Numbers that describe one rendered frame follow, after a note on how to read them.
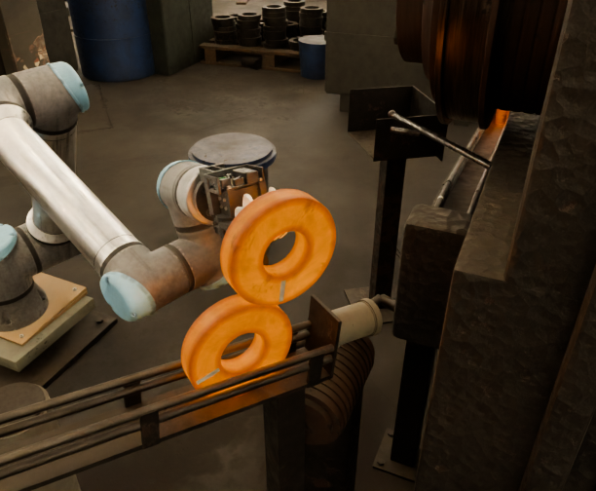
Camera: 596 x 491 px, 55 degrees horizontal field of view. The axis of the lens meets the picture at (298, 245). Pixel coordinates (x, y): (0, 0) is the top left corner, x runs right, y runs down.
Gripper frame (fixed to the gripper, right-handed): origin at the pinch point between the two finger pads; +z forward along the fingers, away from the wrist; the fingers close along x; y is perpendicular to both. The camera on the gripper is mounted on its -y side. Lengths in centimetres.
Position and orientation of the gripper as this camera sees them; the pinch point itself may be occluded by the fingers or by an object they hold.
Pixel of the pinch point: (279, 235)
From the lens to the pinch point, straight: 71.3
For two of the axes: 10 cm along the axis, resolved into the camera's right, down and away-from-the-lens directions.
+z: 5.0, 2.1, -8.4
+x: 8.5, -2.7, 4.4
